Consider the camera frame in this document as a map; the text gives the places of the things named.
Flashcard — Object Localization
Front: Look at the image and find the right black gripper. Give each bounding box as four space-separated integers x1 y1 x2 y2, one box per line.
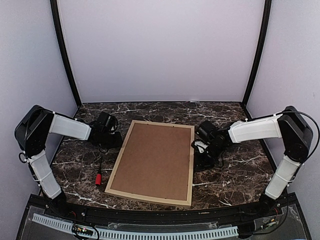
192 142 226 172

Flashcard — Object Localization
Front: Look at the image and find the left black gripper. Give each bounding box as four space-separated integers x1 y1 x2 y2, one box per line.
101 131 124 150

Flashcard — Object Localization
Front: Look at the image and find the red handled screwdriver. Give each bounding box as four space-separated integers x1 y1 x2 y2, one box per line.
95 158 102 187

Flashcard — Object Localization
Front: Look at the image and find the wooden picture frame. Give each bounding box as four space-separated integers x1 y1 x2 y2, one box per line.
105 120 195 208

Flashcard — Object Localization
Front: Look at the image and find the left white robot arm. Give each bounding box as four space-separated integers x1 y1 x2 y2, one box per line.
14 105 123 200

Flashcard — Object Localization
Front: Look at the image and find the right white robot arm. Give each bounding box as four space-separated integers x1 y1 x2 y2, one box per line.
191 105 320 217

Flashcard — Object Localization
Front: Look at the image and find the small circuit board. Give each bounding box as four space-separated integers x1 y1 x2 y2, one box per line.
71 224 94 237

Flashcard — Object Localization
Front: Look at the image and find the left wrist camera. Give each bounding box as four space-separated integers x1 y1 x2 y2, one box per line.
97 111 118 132

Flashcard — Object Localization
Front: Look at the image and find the black front rail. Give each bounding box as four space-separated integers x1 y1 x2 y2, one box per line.
27 193 296 227

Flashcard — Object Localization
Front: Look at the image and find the white slotted cable duct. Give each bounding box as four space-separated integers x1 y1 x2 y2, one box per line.
32 213 239 240

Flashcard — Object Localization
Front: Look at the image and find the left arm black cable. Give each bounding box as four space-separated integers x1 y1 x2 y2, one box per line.
18 152 30 165

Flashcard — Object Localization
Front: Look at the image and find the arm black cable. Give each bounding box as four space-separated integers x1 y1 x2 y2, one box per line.
282 111 316 163
18 152 30 165

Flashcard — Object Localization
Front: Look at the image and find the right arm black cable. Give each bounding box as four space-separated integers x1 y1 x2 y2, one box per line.
282 111 316 163

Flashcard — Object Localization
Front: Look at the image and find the left black corner post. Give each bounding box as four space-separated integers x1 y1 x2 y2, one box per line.
50 0 82 108

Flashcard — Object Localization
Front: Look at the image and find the black corner post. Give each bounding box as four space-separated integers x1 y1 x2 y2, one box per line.
241 0 272 108
50 0 82 108

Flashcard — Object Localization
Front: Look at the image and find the right black corner post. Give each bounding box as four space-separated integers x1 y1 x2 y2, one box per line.
241 0 272 108

